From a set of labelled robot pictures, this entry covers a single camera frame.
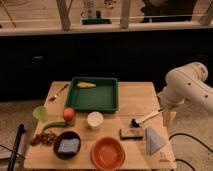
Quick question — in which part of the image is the white handled black brush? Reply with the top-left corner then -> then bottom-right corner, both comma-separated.
131,108 -> 164,128

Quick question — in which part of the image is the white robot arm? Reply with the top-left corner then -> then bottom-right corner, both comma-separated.
160,62 -> 213,115

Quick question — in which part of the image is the white paper cup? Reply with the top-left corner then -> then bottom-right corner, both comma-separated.
86,112 -> 104,130

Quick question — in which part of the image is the green plastic tray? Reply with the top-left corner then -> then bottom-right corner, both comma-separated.
65,77 -> 119,113

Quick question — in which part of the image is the orange fruit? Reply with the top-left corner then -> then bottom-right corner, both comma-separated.
63,107 -> 76,121

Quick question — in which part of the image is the dark rectangular eraser block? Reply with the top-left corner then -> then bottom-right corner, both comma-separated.
119,128 -> 144,140

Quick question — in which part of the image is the wooden table board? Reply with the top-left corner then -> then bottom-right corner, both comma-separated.
24,82 -> 177,170

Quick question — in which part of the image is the green cucumber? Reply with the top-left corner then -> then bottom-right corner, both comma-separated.
41,122 -> 67,133

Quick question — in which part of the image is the orange bowl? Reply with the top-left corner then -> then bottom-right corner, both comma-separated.
91,137 -> 125,171

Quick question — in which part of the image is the dark brown bowl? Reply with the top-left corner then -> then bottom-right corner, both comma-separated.
53,131 -> 81,160

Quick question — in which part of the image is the blue sponge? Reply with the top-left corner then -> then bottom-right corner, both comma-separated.
58,138 -> 80,154

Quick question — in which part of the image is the grey folded cloth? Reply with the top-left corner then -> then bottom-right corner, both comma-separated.
146,127 -> 166,156

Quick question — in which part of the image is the red grapes bunch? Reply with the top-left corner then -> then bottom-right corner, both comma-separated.
30,132 -> 57,146

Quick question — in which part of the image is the black pole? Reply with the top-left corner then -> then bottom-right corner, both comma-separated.
7,124 -> 25,171

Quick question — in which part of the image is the black cable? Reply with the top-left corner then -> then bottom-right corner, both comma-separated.
168,132 -> 213,171

